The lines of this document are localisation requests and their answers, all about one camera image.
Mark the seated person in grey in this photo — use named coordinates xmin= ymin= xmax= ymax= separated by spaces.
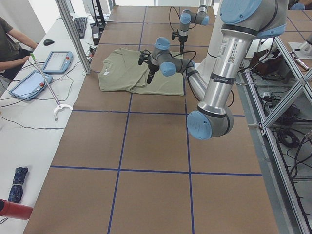
xmin=0 ymin=17 xmax=38 ymax=80

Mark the near blue teach pendant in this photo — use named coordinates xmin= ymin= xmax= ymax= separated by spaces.
xmin=9 ymin=71 xmax=53 ymax=100

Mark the black power adapter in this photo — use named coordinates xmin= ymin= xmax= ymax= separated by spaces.
xmin=91 ymin=26 xmax=101 ymax=45

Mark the far blue teach pendant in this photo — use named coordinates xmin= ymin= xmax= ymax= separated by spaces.
xmin=42 ymin=51 xmax=73 ymax=74

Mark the aluminium frame rail right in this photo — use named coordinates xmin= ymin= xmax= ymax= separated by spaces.
xmin=237 ymin=32 xmax=312 ymax=234

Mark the black computer mouse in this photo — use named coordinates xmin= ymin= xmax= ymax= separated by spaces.
xmin=43 ymin=39 xmax=54 ymax=46

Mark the white reacher grabber stick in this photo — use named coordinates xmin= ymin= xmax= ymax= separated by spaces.
xmin=30 ymin=53 xmax=73 ymax=121

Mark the blue teach pendant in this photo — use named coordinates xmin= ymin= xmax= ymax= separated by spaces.
xmin=42 ymin=51 xmax=73 ymax=74
xmin=9 ymin=71 xmax=53 ymax=100

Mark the black keyboard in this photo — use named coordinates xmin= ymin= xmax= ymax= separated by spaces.
xmin=73 ymin=17 xmax=88 ymax=39

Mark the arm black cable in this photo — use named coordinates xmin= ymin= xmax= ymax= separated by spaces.
xmin=140 ymin=49 xmax=197 ymax=64
xmin=169 ymin=6 xmax=182 ymax=32

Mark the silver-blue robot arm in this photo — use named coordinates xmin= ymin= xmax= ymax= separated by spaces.
xmin=177 ymin=5 xmax=210 ymax=53
xmin=138 ymin=0 xmax=288 ymax=140

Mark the red bottle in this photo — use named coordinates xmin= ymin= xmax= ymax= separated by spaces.
xmin=0 ymin=199 xmax=33 ymax=220

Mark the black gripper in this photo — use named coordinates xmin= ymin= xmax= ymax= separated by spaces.
xmin=146 ymin=57 xmax=158 ymax=84
xmin=179 ymin=35 xmax=188 ymax=54

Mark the aluminium frame post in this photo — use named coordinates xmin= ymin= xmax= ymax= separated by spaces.
xmin=55 ymin=0 xmax=91 ymax=75

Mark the olive green long-sleeve shirt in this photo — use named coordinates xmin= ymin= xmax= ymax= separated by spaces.
xmin=98 ymin=48 xmax=184 ymax=96

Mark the folded dark blue umbrella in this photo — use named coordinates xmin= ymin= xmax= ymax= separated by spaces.
xmin=8 ymin=167 xmax=28 ymax=203

